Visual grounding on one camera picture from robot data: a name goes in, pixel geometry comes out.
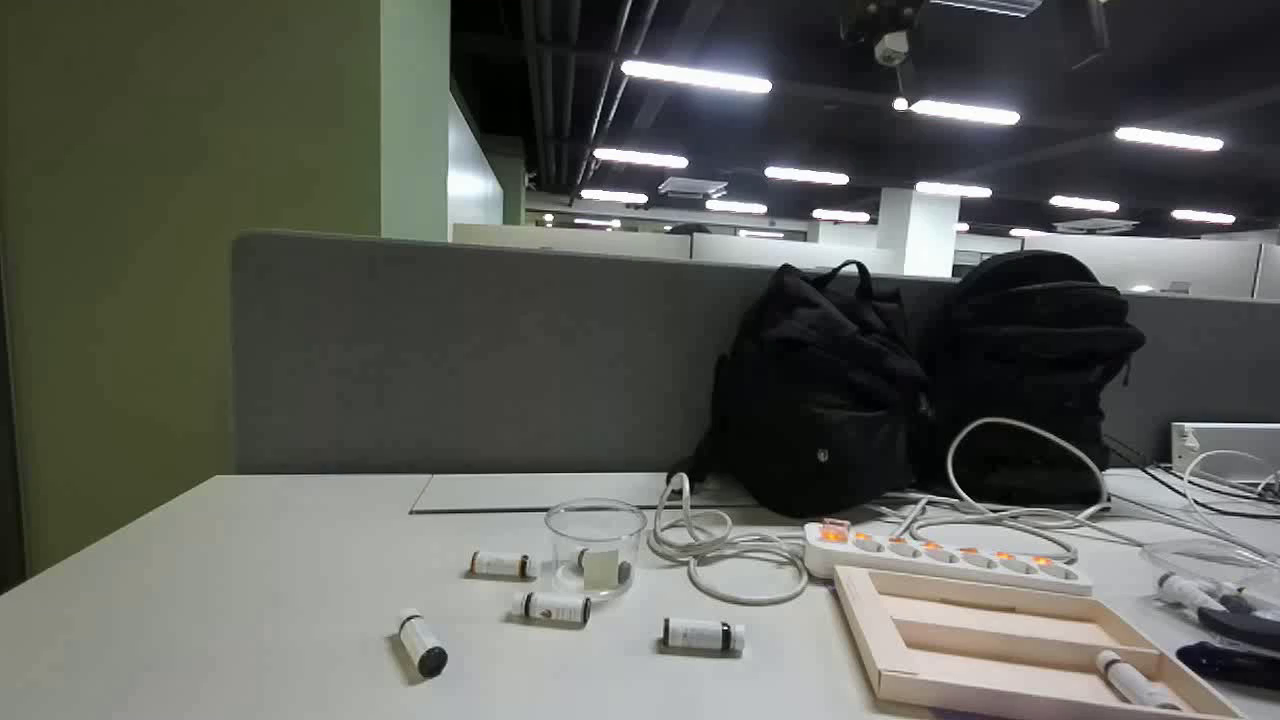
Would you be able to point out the black backpack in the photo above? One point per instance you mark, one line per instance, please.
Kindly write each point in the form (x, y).
(812, 400)
(1027, 372)

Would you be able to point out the clear plastic cup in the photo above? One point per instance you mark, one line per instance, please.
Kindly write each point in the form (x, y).
(593, 535)

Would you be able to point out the white vial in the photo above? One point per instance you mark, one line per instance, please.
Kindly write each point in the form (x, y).
(1132, 681)
(1186, 588)
(600, 569)
(422, 646)
(553, 608)
(498, 564)
(696, 633)

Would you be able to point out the white six-socket power strip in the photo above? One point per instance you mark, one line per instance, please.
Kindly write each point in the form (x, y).
(961, 569)

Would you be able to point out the white pillar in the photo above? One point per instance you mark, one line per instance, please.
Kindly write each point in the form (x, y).
(916, 235)

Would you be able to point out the ceiling mounted device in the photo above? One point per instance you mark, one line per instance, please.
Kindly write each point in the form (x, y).
(889, 50)

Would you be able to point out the fluorescent ceiling light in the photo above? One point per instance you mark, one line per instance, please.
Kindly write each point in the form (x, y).
(738, 204)
(1082, 204)
(1202, 218)
(806, 173)
(1171, 137)
(614, 197)
(641, 159)
(953, 190)
(961, 114)
(692, 76)
(841, 213)

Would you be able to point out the wooden divided tray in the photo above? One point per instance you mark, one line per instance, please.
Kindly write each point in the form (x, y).
(1003, 667)

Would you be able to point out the grey desk partition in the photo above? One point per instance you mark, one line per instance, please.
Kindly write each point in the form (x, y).
(465, 360)

